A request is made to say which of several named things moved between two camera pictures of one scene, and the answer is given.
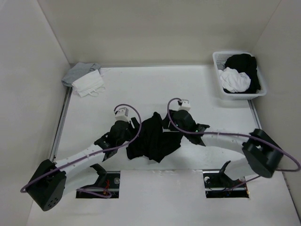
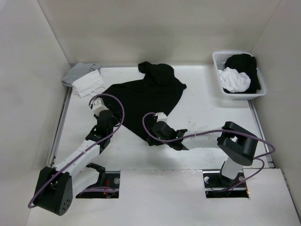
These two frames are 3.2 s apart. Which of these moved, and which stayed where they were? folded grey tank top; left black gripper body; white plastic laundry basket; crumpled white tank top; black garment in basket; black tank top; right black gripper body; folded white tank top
Moved: black tank top; right black gripper body; left black gripper body
Stayed: black garment in basket; folded grey tank top; white plastic laundry basket; folded white tank top; crumpled white tank top
